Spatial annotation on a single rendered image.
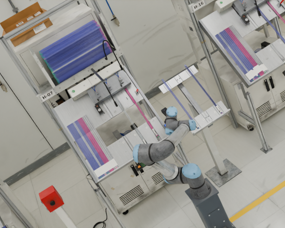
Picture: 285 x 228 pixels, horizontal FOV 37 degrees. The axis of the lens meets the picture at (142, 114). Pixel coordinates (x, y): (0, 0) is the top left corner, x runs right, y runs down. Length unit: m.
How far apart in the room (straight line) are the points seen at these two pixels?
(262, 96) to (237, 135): 0.46
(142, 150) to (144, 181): 1.29
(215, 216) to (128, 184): 1.01
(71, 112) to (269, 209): 1.74
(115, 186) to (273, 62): 1.71
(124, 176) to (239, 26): 1.62
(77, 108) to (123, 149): 0.51
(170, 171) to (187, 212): 0.94
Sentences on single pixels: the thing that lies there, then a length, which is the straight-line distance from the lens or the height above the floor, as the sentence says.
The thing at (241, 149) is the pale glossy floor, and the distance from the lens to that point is 4.12.
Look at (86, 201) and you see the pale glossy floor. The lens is 4.47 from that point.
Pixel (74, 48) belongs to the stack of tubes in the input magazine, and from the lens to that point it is 3.38.
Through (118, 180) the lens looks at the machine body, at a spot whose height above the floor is 0.40.
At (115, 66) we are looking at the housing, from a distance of 3.51.
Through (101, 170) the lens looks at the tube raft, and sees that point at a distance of 3.36.
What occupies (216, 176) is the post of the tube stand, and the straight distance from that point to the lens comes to 3.94.
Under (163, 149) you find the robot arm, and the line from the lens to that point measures 2.60.
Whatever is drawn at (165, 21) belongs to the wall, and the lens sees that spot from 5.27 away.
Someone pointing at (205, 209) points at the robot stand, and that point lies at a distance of 3.07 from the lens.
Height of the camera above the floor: 2.64
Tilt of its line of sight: 30 degrees down
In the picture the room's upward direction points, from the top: 27 degrees counter-clockwise
